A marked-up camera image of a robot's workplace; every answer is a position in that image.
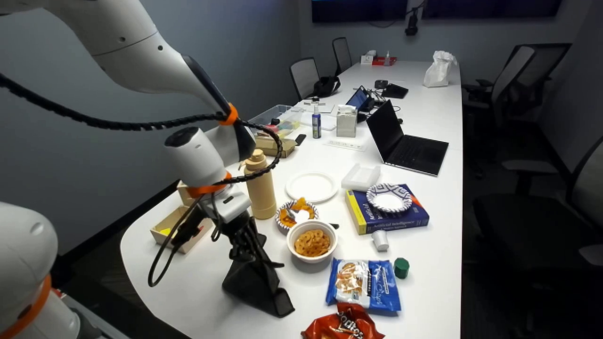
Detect green bottle cap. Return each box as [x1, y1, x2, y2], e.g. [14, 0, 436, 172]
[393, 259, 410, 280]

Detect black headphones bag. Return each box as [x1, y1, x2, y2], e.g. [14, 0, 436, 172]
[312, 76, 340, 99]

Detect wooden tray with blocks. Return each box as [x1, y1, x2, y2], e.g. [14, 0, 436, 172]
[150, 206, 212, 255]

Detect grey office chair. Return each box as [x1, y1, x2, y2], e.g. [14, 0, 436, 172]
[331, 37, 352, 74]
[288, 57, 318, 99]

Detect black office chair right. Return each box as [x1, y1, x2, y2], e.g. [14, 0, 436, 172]
[463, 44, 570, 129]

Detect black office chair foreground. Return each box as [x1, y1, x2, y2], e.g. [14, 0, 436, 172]
[470, 135, 603, 298]

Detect clear plastic bin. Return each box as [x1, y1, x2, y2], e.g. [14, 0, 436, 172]
[252, 104, 301, 136]

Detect blue yellow book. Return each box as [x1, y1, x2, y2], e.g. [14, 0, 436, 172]
[344, 185, 429, 236]

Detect dark grey towel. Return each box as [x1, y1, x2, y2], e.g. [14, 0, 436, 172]
[222, 257, 293, 319]

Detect small bowl of chips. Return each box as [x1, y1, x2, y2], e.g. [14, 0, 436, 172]
[274, 199, 318, 234]

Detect black webcam on wall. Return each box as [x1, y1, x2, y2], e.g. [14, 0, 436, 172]
[404, 0, 423, 39]

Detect white foam container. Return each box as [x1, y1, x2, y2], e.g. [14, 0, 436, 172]
[340, 165, 380, 191]

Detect blue screen tablet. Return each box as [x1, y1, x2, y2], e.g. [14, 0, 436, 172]
[346, 88, 374, 112]

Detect white paper plate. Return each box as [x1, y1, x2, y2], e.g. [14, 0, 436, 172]
[284, 174, 336, 204]

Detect small spray bottle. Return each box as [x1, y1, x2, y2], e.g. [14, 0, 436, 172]
[310, 114, 321, 140]

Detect white bowl of cereal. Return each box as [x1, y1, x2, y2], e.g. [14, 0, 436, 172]
[286, 221, 336, 272]

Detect wall monitor left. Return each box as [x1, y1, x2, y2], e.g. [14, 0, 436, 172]
[310, 0, 408, 23]

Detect grey office chair far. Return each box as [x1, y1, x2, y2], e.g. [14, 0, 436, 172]
[331, 37, 352, 74]

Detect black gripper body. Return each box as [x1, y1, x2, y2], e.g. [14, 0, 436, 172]
[220, 214, 265, 263]

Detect blue white snack bag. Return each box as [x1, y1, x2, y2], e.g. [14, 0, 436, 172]
[325, 259, 401, 317]

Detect black small device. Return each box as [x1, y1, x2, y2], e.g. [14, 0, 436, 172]
[374, 80, 406, 99]

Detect wall monitor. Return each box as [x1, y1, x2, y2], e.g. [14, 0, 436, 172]
[421, 0, 561, 20]
[310, 0, 408, 23]

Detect beige water bottle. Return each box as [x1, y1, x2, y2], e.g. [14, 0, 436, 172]
[242, 150, 276, 221]

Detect grey office chair near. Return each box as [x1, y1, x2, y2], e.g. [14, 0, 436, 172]
[288, 57, 318, 99]

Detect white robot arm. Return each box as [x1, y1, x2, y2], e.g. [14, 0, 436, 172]
[0, 0, 254, 339]

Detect small white cylinder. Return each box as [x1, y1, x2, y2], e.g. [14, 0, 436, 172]
[372, 231, 389, 253]

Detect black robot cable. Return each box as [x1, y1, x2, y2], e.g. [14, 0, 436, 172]
[0, 72, 284, 291]

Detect black open laptop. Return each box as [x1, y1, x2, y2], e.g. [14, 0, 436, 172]
[367, 103, 448, 176]

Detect white tissue box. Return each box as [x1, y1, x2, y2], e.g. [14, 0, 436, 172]
[335, 106, 355, 138]

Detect red orange snack bag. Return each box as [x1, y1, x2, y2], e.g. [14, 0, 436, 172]
[301, 302, 384, 339]

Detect wall monitor right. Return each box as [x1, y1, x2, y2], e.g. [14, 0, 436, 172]
[421, 0, 561, 20]

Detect red white box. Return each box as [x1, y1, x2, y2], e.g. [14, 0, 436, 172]
[359, 52, 397, 67]

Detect brown cardboard box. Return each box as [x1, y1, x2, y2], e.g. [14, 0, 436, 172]
[255, 136, 295, 159]

